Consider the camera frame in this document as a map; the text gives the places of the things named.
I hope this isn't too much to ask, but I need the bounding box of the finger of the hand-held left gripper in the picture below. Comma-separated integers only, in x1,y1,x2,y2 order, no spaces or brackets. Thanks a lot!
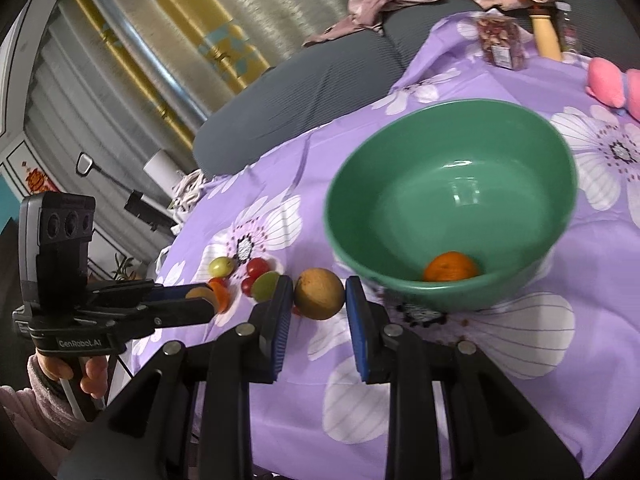
142,297,220,332
87,280,213,302

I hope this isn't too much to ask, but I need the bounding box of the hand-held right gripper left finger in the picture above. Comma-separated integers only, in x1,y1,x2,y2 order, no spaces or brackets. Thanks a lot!
57,275,294,480

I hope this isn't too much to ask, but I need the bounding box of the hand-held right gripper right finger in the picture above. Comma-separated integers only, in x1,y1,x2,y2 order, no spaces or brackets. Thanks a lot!
346,276,584,480

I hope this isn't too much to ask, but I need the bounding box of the small orange fruit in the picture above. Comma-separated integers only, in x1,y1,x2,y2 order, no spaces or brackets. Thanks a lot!
186,280,232,315

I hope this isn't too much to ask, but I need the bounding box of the brown round fruit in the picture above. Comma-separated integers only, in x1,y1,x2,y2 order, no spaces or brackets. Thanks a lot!
293,268,346,321

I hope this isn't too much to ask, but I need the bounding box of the orange mandarin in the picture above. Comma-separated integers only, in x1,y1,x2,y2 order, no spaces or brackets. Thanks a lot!
423,251,480,282

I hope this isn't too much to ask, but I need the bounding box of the green plastic bowl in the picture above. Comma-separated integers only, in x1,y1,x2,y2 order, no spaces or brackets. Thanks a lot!
324,99,579,312

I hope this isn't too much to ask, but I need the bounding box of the person's left forearm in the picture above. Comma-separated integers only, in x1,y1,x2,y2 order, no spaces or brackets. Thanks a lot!
0,354,98,468

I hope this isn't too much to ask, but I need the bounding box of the person's left hand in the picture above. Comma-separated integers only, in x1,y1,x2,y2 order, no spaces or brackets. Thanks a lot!
36,352,109,401

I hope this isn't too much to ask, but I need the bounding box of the green oval fruit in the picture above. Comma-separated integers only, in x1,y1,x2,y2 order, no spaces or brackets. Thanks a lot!
251,271,281,303

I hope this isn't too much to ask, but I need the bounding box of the yellow-green grape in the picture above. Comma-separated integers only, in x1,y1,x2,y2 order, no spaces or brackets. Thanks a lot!
208,256,237,278

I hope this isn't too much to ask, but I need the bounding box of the potted plant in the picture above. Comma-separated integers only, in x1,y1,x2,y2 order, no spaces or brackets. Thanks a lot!
112,254,137,282

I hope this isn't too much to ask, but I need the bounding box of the black device on stand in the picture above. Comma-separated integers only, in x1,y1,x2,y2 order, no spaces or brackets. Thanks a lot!
124,190,177,234

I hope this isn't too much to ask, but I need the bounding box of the white crumpled cloth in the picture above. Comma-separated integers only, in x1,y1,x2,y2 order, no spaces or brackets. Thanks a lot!
167,170,209,222

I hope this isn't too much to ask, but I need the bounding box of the white paper roll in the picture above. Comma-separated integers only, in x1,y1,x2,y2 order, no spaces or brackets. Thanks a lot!
143,149,184,189

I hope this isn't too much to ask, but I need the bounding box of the purple floral tablecloth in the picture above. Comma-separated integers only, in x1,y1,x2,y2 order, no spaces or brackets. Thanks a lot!
117,10,640,480

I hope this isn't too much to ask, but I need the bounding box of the grey sofa cushion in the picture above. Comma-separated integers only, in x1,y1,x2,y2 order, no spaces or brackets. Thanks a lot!
192,0,501,181

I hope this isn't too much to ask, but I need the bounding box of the yellow patterned curtain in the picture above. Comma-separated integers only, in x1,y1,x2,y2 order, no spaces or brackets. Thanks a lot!
65,0,281,153

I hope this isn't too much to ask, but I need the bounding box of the clear packet of nuts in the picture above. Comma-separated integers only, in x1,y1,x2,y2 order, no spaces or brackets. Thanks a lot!
473,14,527,71

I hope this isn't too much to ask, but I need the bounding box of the yellow bottle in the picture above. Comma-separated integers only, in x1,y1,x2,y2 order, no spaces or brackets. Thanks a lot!
529,5,564,61

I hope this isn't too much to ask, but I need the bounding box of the pink plush toy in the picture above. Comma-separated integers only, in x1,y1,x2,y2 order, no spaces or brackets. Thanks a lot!
585,57,640,122

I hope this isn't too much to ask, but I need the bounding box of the clear bottle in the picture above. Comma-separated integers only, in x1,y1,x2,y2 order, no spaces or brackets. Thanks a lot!
555,2,582,54

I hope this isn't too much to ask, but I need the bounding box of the white cable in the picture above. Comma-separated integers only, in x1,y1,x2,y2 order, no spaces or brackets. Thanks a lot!
59,377,85,420

